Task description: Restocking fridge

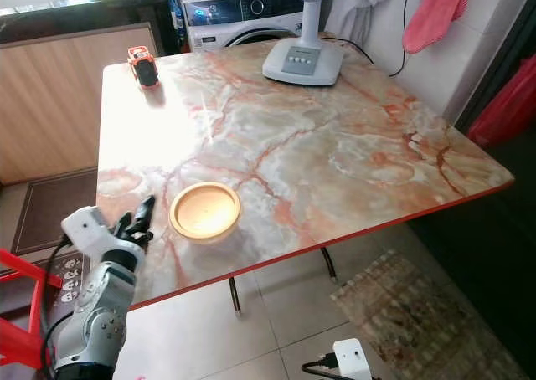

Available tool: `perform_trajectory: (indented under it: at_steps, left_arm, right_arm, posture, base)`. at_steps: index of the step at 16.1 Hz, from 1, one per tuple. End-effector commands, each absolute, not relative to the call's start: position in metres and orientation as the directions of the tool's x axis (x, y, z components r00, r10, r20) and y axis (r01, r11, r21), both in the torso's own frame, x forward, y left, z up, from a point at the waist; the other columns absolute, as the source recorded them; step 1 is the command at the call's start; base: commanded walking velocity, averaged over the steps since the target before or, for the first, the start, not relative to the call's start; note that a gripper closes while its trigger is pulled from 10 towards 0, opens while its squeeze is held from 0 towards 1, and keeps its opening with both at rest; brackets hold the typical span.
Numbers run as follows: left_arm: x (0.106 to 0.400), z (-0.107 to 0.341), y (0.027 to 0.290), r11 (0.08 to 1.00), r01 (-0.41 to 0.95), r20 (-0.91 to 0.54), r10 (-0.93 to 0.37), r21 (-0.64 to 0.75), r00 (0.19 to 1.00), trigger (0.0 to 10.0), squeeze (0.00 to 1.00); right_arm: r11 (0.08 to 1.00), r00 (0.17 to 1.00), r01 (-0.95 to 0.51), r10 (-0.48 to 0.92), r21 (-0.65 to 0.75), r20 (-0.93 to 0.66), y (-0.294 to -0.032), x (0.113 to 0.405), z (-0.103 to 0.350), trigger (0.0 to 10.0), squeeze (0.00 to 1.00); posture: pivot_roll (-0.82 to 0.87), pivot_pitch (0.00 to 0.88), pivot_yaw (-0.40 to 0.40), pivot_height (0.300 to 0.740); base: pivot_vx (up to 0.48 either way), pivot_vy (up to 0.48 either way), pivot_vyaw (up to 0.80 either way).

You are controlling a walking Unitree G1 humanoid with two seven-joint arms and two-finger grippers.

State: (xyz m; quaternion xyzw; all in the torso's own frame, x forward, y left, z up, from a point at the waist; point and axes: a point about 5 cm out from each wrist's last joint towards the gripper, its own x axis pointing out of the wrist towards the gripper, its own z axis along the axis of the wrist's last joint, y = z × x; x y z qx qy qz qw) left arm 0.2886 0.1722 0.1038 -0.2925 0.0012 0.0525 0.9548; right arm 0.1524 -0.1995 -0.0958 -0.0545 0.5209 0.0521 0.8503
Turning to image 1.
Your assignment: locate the light wooden cabinet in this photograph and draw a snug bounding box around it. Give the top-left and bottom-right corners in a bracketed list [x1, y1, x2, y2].
[0, 24, 160, 184]

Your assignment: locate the white front-load washing machine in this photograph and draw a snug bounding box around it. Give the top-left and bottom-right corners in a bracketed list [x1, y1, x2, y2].
[174, 0, 319, 53]

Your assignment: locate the tan round bowl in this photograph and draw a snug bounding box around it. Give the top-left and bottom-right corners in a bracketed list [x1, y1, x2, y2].
[169, 182, 242, 244]

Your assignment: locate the dark brown doormat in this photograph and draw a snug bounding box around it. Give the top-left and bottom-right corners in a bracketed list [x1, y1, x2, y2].
[10, 169, 98, 255]

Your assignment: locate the brown patterned rug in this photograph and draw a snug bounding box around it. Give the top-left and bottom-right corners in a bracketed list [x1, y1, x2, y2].
[331, 250, 528, 380]

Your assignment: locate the marble pattern red-edged table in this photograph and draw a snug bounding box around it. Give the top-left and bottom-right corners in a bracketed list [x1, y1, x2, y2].
[96, 35, 516, 316]

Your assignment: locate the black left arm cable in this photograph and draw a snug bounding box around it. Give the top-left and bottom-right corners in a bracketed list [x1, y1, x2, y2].
[38, 236, 80, 377]

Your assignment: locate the red plastic chair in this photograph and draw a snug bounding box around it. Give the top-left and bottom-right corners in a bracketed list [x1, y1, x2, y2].
[0, 248, 53, 371]

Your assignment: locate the orange and black small device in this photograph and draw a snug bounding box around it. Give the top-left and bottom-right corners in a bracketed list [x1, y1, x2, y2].
[127, 46, 160, 89]

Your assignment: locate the white hanging cloth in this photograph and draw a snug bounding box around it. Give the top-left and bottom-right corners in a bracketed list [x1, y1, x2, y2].
[325, 0, 403, 44]

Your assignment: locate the white table fan black grille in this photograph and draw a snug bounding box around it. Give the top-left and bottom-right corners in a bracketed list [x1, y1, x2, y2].
[261, 0, 371, 86]

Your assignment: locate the red hanging cloth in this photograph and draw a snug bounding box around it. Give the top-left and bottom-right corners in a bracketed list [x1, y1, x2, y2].
[402, 0, 470, 54]

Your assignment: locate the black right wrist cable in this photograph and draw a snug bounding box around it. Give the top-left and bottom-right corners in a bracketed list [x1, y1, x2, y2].
[301, 355, 338, 380]

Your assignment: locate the white power strip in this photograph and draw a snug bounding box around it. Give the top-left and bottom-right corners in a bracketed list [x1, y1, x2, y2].
[60, 257, 85, 306]

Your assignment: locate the red plastic bag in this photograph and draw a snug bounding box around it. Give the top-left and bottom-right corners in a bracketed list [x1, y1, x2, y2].
[466, 58, 536, 146]

